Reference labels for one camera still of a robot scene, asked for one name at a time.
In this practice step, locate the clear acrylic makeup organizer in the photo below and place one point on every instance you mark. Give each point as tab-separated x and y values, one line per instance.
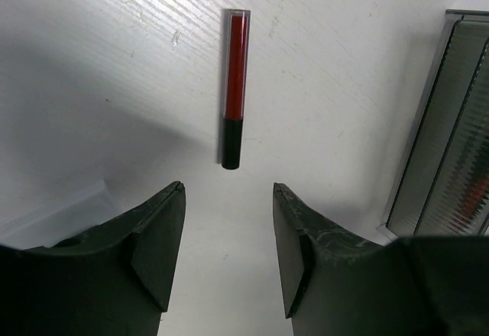
448	145

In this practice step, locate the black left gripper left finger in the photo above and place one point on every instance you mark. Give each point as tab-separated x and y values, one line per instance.
112	279

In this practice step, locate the black square compact case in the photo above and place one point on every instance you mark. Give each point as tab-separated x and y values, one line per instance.
67	217

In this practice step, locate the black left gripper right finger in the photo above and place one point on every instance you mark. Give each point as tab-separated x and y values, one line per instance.
335	282

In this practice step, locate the dark red lipstick tube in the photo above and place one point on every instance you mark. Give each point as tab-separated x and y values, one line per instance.
237	26

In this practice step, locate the red lip gloss tube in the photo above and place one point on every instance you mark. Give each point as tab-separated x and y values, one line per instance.
471	200

